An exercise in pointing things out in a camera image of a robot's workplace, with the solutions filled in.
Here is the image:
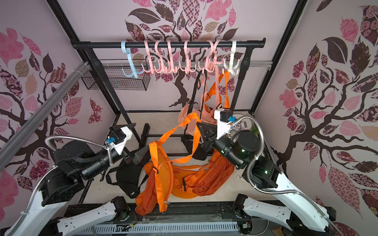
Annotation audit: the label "orange strap bag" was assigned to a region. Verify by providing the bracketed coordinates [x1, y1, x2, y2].
[149, 113, 201, 212]

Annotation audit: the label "bright orange sling bag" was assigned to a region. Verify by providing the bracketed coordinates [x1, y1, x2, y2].
[202, 71, 235, 117]

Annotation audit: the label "salmon pink sling bag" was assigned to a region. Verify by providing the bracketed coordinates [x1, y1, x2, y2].
[178, 67, 230, 124]

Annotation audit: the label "black sling bag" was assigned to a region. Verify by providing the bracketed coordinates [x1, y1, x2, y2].
[178, 71, 208, 161]

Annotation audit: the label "dark orange backpack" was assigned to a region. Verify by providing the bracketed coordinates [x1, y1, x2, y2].
[136, 161, 173, 216]

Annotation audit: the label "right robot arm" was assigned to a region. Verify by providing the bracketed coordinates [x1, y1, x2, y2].
[195, 109, 343, 236]

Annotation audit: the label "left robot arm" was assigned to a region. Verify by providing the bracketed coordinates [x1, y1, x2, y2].
[1, 123, 142, 236]

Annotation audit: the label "pink plastic hook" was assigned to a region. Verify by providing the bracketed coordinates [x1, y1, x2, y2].
[210, 40, 223, 70]
[141, 40, 155, 75]
[179, 40, 196, 74]
[154, 40, 165, 73]
[198, 40, 215, 74]
[165, 40, 178, 74]

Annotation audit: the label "white plastic hook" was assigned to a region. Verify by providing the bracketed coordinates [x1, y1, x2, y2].
[223, 41, 240, 76]

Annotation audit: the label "pink plastic hook rightmost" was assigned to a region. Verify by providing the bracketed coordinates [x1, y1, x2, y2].
[210, 40, 223, 70]

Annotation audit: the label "light blue plastic hook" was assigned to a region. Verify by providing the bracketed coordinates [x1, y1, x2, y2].
[121, 40, 143, 79]

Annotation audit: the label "white round printed plate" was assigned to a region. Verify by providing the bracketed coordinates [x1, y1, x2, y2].
[238, 116, 254, 131]

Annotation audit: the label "black clothes rack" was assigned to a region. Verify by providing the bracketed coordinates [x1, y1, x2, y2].
[70, 38, 266, 157]

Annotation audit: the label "rust orange bag black straps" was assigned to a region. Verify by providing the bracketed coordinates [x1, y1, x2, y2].
[181, 150, 235, 197]

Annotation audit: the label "black wire basket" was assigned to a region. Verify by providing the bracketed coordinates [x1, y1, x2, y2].
[81, 66, 151, 91]

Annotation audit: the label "white slotted cable duct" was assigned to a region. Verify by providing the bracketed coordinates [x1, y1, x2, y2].
[76, 222, 239, 236]

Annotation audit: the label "grey aluminium rail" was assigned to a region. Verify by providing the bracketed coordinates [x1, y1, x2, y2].
[1, 62, 89, 170]

